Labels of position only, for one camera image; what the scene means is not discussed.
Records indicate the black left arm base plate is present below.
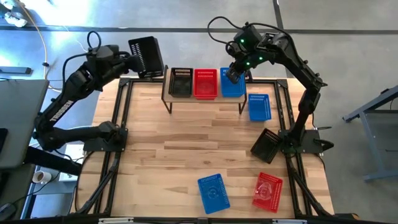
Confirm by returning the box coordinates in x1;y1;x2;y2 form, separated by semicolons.
83;128;129;152

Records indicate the white power box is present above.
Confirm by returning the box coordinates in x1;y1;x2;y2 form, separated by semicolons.
62;143;86;183

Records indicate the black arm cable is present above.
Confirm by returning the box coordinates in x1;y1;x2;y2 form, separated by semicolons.
61;30;131;82
206;16;293;46

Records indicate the black aluminium rig frame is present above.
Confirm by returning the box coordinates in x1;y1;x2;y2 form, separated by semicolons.
70;74;335;218

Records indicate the black object on desk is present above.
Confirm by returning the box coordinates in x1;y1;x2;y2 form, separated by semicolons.
0;128;9;154

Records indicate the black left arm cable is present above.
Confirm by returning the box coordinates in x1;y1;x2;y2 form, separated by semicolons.
61;30;131;82

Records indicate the black computer mouse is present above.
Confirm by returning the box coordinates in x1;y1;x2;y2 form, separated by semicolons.
0;202;17;221

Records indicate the blue plastic basket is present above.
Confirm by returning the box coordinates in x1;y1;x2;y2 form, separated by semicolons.
220;67;247;98
197;173;231;215
248;93;272;122

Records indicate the wooden shelf with black legs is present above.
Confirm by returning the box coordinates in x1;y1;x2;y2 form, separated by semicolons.
160;64;249;115

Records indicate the white paper cup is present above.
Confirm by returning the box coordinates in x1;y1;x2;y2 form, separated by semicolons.
32;170;53;185

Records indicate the silver metal bracket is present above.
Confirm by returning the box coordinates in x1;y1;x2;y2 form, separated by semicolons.
272;218;308;224
98;217;134;224

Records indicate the black plastic basket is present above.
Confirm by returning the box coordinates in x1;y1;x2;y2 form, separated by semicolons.
128;35;165;79
168;67;194;98
250;128;282;165

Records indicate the yellow floor cable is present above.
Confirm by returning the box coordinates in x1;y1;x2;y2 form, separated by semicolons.
14;0;63;94

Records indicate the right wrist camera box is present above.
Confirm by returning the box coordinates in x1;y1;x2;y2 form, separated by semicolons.
234;23;264;50

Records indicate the dark flat bar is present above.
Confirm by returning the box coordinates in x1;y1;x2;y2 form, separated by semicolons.
0;66;33;75

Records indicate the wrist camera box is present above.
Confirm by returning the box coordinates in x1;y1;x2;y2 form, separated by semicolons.
234;23;264;50
91;44;121;68

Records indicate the grey desk top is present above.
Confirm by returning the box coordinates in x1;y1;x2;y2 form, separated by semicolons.
0;79;50;169

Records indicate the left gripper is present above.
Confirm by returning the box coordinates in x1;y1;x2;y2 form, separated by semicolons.
114;53;147;75

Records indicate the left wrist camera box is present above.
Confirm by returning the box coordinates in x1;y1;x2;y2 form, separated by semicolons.
91;44;121;68

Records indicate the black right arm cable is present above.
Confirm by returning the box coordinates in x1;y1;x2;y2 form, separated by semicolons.
206;16;293;46

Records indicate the grey-blue metal table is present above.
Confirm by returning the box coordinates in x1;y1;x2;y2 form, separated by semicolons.
343;84;398;184

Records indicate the white crumpled cloth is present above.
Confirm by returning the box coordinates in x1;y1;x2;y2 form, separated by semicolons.
4;0;29;28

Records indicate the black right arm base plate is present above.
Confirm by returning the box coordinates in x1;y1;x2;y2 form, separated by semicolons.
278;126;335;156

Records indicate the black desk beam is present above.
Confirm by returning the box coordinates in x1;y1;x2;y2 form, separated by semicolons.
24;145;84;177

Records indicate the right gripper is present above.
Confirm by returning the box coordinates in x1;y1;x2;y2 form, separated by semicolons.
226;46;265;84

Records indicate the thin white cable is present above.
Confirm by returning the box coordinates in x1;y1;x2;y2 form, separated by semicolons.
62;25;90;53

